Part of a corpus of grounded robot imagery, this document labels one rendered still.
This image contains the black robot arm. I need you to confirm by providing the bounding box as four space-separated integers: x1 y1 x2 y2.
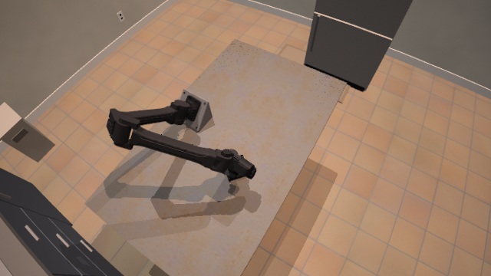
107 95 256 179

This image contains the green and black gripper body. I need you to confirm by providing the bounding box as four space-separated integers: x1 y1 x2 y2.
223 169 238 179

